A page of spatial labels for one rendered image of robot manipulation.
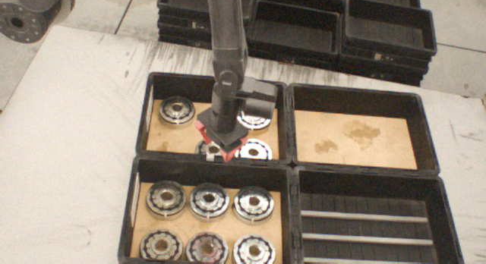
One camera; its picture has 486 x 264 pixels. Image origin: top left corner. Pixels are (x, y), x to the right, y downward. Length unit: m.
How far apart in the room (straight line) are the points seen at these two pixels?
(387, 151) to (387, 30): 1.08
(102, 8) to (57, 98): 1.55
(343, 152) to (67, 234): 0.80
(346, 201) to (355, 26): 1.26
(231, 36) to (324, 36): 1.70
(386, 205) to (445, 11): 2.43
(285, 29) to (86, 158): 1.31
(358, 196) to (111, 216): 0.68
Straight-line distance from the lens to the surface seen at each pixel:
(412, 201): 1.59
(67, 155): 1.73
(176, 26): 2.46
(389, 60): 2.48
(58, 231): 1.59
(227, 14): 1.00
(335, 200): 1.52
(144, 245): 1.36
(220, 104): 1.11
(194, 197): 1.43
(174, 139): 1.57
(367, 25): 2.65
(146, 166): 1.43
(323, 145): 1.62
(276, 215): 1.45
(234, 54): 1.03
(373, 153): 1.65
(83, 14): 3.34
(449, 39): 3.61
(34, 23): 1.47
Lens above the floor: 2.05
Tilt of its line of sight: 49 degrees down
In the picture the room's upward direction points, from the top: 9 degrees clockwise
